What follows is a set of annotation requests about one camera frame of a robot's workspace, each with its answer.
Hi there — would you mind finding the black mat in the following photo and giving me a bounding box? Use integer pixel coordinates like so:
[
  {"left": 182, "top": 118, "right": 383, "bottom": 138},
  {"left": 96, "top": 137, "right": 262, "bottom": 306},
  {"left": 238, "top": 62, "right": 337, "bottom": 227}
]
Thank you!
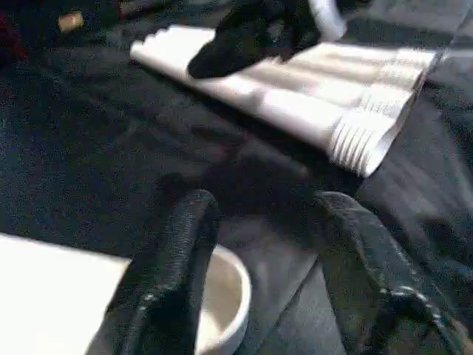
[{"left": 0, "top": 0, "right": 473, "bottom": 355}]

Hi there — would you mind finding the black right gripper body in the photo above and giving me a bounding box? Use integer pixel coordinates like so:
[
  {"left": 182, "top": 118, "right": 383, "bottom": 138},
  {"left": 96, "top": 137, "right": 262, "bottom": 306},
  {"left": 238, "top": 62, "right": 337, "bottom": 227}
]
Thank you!
[{"left": 236, "top": 0, "right": 320, "bottom": 56}]

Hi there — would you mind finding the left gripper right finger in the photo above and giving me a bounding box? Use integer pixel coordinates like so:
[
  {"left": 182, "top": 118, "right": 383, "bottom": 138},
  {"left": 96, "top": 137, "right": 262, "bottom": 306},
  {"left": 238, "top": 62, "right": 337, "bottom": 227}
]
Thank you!
[{"left": 314, "top": 191, "right": 473, "bottom": 355}]

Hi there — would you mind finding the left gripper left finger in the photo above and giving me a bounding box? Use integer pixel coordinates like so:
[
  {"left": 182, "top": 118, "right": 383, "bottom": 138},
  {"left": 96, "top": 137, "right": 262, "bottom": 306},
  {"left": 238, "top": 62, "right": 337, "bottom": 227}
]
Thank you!
[{"left": 89, "top": 191, "right": 220, "bottom": 355}]

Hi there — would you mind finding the white plastic table top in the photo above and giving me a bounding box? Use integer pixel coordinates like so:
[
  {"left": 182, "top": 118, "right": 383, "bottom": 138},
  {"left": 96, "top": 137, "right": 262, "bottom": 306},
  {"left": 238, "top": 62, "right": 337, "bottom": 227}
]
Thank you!
[{"left": 0, "top": 233, "right": 253, "bottom": 355}]

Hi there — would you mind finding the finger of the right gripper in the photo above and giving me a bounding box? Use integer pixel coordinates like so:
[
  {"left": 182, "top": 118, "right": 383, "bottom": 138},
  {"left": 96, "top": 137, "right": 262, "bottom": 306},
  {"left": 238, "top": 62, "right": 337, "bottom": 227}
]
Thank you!
[{"left": 188, "top": 22, "right": 296, "bottom": 78}]

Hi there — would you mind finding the small tan tag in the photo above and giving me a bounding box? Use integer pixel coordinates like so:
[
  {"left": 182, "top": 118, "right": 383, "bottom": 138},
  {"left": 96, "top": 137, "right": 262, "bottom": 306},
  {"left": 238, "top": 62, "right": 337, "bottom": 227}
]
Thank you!
[{"left": 58, "top": 11, "right": 84, "bottom": 35}]

